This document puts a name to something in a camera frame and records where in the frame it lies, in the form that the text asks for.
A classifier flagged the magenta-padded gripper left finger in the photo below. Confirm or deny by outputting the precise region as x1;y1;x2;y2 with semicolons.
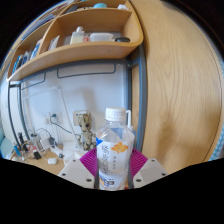
57;147;99;190

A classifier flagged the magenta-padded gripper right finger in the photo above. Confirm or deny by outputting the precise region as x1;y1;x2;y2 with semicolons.
127;148;169;189

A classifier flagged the clear plastic water bottle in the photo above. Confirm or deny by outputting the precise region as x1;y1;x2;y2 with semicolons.
95;107;136;192

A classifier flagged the white crumpled paper bag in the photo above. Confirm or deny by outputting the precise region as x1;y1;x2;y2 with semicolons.
62;141;88;164

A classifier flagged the white power adapter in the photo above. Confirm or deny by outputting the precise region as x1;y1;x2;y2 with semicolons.
39;137;51;149

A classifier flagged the white desk lamp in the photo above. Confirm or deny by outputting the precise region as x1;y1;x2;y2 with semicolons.
23;85;81;148

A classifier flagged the blue pump bottle, white pump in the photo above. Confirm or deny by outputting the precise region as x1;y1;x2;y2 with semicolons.
124;109;137;141

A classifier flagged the tall black device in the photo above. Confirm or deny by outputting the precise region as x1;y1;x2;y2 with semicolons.
17;132;26;153

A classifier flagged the striped hanging towel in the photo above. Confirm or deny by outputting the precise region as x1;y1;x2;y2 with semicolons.
213;129;224;159

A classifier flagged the teal pillow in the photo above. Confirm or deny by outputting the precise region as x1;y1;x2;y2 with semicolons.
0;137;13;159

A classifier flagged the wooden shelf unit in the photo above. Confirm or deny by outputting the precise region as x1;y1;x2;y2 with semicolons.
6;0;144;83

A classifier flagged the grey metal shelf frame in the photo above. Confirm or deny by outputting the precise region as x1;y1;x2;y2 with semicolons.
7;43;148;154

